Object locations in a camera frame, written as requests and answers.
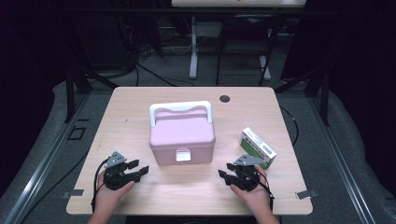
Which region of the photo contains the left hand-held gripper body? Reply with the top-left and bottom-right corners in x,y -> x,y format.
103,151 -> 139,191

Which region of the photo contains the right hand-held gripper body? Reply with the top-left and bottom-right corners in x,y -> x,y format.
232,154 -> 266,192

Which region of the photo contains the green and white medicine box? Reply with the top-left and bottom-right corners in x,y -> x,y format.
238,126 -> 277,171

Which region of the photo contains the pink storage box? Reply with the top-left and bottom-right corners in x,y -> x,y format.
148,100 -> 217,167

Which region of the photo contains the person's right hand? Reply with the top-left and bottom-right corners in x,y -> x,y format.
229,165 -> 272,216

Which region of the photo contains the person's left hand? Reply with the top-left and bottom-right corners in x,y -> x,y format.
93,170 -> 136,213

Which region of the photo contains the grey tape strip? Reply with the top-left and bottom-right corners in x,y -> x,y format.
294,189 -> 319,201
62,189 -> 85,200

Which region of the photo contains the short white desk leg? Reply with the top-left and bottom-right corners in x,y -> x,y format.
258,55 -> 272,81

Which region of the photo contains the long white desk leg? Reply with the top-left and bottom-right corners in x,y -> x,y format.
189,16 -> 200,80

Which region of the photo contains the white desk top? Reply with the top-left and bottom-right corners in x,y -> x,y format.
171,0 -> 307,7

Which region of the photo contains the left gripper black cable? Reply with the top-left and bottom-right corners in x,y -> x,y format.
91,158 -> 110,213

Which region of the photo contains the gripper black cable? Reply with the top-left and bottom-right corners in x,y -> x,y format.
91,158 -> 110,213
257,170 -> 276,213

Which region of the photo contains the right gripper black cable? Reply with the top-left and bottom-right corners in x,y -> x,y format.
257,170 -> 276,213

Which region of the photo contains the thin black floor cable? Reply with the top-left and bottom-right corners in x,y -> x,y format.
278,105 -> 300,147
21,149 -> 92,224

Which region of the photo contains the aluminium floor rail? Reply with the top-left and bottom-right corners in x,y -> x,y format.
306,96 -> 378,224
3,92 -> 92,224

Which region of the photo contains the thick black floor cable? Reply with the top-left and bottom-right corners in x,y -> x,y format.
134,61 -> 196,88

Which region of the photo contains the black metal frame strut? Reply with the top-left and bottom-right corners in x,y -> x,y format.
64,60 -> 120,124
274,66 -> 331,127

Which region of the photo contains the white floor cable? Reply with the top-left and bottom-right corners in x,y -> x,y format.
163,39 -> 192,57

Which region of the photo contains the black metal chair frame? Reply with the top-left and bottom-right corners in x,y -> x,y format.
215,12 -> 278,87

